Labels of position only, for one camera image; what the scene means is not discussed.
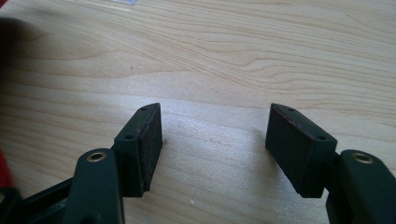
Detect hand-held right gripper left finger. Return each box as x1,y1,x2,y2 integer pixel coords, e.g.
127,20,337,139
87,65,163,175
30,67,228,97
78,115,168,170
110,102,163,199

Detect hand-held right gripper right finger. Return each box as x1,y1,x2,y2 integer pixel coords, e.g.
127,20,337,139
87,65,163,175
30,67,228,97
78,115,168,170
264,103,338,199

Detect red cloth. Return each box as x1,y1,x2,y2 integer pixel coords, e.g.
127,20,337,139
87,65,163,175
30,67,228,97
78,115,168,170
0,148,14,190

